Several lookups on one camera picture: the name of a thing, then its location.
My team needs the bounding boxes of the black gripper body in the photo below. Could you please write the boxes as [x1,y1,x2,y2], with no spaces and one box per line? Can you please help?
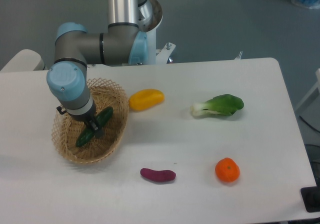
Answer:
[56,105,97,126]

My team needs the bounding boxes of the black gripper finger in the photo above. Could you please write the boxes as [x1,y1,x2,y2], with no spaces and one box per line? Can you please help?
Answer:
[89,120,104,137]

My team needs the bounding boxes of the dark green cucumber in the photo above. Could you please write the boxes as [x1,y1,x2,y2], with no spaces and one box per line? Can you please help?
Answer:
[75,106,114,147]

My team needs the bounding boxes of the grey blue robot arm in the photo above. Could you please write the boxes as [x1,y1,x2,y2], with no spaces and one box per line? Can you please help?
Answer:
[46,0,148,138]

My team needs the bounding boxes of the woven wicker basket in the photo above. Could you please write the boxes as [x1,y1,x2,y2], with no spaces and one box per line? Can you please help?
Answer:
[51,78,129,164]

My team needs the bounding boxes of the yellow bell pepper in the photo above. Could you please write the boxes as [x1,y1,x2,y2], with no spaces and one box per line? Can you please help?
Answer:
[128,89,165,111]

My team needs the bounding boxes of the purple sweet potato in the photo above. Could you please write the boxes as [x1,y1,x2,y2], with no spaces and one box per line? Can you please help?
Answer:
[140,168,177,183]

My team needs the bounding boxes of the white chair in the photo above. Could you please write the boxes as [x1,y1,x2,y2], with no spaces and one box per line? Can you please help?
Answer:
[0,49,48,73]

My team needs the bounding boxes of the green bok choy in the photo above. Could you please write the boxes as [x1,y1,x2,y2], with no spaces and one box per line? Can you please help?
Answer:
[190,94,244,117]

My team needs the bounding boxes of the orange tangerine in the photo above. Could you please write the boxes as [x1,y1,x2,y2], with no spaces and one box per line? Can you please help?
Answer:
[215,157,241,183]

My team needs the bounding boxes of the black box at table edge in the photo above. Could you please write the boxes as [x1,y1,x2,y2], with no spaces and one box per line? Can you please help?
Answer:
[300,186,320,213]

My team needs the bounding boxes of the white furniture frame right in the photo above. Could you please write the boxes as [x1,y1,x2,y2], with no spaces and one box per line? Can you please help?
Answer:
[294,69,320,115]

